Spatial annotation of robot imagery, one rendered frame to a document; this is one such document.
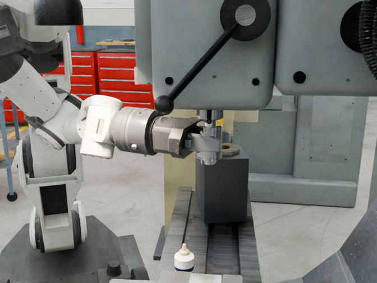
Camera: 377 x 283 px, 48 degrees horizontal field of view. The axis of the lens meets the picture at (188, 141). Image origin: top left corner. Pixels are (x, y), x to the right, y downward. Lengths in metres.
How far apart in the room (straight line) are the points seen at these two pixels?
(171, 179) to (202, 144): 1.93
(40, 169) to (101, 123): 0.61
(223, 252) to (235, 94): 0.51
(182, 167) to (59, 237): 1.20
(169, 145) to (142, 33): 0.19
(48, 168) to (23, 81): 0.46
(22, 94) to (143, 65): 0.38
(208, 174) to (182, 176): 1.52
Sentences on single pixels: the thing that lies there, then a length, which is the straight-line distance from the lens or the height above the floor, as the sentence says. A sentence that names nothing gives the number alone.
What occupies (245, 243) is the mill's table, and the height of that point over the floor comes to 0.90.
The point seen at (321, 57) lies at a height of 1.40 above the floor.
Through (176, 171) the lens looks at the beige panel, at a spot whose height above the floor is 0.52.
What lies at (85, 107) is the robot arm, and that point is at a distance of 0.92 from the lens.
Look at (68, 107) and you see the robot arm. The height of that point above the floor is 1.24.
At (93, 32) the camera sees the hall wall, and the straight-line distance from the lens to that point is 10.17.
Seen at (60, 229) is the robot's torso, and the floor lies 0.73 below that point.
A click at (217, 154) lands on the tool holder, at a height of 1.22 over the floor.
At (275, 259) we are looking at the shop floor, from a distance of 2.80.
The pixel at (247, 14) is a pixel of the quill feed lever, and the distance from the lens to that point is 0.61.
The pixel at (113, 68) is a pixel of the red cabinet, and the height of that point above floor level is 0.80.
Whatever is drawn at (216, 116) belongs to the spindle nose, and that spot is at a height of 1.29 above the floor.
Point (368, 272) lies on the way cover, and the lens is 0.95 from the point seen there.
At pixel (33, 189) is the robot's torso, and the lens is 1.47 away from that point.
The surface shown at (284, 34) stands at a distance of 0.64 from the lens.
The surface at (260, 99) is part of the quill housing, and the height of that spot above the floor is 1.33.
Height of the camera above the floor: 1.46
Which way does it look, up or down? 17 degrees down
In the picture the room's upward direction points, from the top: straight up
